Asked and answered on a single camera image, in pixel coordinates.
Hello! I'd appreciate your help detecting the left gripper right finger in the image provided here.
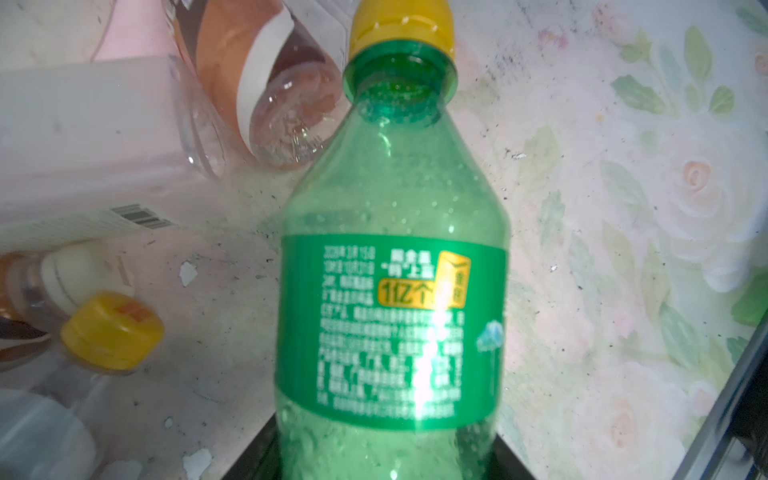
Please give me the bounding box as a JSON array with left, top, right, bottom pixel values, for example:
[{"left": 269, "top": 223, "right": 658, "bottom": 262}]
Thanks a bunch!
[{"left": 493, "top": 435, "right": 534, "bottom": 480}]

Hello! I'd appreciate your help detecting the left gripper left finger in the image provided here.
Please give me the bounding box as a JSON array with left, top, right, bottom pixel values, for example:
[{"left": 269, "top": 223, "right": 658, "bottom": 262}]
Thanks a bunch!
[{"left": 223, "top": 415, "right": 279, "bottom": 480}]

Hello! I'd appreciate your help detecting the clear bottle red label yellow cap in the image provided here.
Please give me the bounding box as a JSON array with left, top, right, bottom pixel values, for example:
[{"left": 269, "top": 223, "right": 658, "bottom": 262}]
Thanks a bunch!
[{"left": 1, "top": 292, "right": 165, "bottom": 479}]

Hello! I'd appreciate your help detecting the green plastic bottle yellow cap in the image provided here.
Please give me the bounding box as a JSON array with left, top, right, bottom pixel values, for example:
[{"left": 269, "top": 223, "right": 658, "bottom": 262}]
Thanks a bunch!
[{"left": 275, "top": 1, "right": 511, "bottom": 479}]

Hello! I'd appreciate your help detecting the frosted clear square bottle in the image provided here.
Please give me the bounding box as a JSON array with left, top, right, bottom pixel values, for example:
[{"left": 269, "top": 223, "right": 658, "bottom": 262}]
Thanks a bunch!
[{"left": 1, "top": 56, "right": 226, "bottom": 252}]

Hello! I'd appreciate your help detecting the brown coffee bottle upright-lying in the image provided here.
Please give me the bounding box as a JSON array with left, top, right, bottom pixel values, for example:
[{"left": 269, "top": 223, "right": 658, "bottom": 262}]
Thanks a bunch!
[{"left": 163, "top": 1, "right": 344, "bottom": 169}]

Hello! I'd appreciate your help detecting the aluminium rail frame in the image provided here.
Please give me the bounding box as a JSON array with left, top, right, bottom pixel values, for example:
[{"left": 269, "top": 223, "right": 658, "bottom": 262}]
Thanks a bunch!
[{"left": 674, "top": 319, "right": 767, "bottom": 479}]

